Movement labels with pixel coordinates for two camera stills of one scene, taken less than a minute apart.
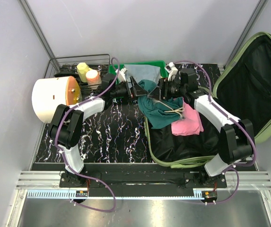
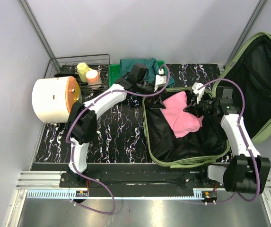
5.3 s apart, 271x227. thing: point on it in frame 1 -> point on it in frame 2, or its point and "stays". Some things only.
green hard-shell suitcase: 250,85 stays
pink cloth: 192,125 stays
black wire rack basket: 66,65 stays
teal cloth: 158,113 -> 152,66
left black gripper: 138,91 -> 157,103
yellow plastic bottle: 83,68 stays
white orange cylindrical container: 48,93 stays
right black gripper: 164,85 -> 194,109
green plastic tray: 113,67 stays
